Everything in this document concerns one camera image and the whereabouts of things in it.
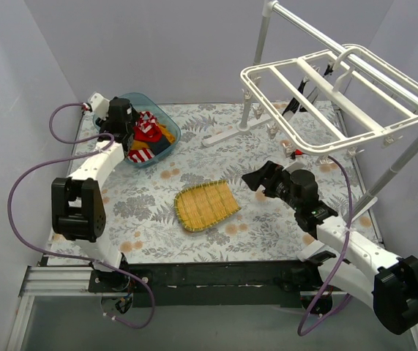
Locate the white drying rack stand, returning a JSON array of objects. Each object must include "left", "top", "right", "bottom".
[{"left": 203, "top": 1, "right": 418, "bottom": 219}]

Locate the mustard yellow sock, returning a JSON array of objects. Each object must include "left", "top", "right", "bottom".
[
  {"left": 158, "top": 124, "right": 176, "bottom": 144},
  {"left": 131, "top": 140, "right": 149, "bottom": 150}
]

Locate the red white striped sock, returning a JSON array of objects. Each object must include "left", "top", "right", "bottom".
[
  {"left": 128, "top": 148, "right": 154, "bottom": 163},
  {"left": 134, "top": 111, "right": 159, "bottom": 132}
]

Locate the purple cable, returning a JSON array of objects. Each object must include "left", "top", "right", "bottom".
[
  {"left": 296, "top": 155, "right": 353, "bottom": 336},
  {"left": 7, "top": 104, "right": 157, "bottom": 329}
]

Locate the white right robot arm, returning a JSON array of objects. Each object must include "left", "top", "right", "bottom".
[{"left": 242, "top": 161, "right": 418, "bottom": 335}]

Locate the teal transparent plastic basin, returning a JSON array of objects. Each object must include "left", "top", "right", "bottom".
[{"left": 92, "top": 91, "right": 182, "bottom": 168}]

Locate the black white striped sock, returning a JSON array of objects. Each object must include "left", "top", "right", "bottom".
[{"left": 282, "top": 77, "right": 309, "bottom": 118}]

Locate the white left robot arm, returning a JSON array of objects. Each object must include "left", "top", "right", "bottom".
[{"left": 51, "top": 94, "right": 140, "bottom": 293}]

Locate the woven bamboo tray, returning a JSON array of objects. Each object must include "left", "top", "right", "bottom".
[{"left": 173, "top": 180, "right": 241, "bottom": 233}]

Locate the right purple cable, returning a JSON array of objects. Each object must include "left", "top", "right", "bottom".
[{"left": 296, "top": 155, "right": 353, "bottom": 336}]

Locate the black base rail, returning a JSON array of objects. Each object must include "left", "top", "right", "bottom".
[{"left": 88, "top": 260, "right": 323, "bottom": 308}]

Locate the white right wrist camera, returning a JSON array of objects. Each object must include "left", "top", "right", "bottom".
[{"left": 283, "top": 150, "right": 306, "bottom": 173}]

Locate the white clip sock hanger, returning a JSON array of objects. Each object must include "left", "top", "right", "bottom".
[{"left": 240, "top": 45, "right": 418, "bottom": 156}]

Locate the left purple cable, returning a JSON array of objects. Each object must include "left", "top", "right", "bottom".
[{"left": 7, "top": 104, "right": 157, "bottom": 329}]

